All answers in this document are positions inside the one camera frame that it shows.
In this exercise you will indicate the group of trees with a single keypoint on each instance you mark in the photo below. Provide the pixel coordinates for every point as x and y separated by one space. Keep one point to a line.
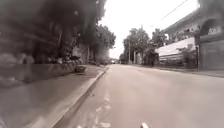
138 41

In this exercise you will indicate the row of trees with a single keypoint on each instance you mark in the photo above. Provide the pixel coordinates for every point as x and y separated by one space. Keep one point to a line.
66 20

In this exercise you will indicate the low grey wall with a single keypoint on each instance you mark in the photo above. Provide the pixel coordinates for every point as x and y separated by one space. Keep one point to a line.
33 71

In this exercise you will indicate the robot's own part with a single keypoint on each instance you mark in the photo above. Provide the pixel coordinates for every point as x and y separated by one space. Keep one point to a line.
144 125

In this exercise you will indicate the grey concrete road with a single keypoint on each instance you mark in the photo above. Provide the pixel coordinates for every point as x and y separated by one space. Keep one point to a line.
150 100

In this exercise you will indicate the grey pavement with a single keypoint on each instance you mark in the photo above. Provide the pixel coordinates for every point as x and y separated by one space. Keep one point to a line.
40 98
203 72

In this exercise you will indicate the building with arched gate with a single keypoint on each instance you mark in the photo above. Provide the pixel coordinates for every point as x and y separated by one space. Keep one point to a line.
210 45

